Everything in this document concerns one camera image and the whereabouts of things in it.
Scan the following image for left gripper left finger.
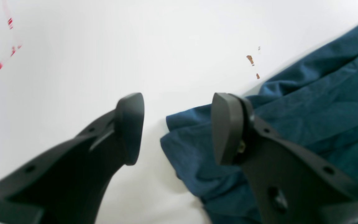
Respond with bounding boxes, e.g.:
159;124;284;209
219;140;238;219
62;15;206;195
0;93;145;224

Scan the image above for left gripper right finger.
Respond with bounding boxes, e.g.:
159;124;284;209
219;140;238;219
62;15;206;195
211;93;358;224

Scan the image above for dark blue t-shirt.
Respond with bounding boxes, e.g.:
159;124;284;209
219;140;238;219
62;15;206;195
160;26;358;224

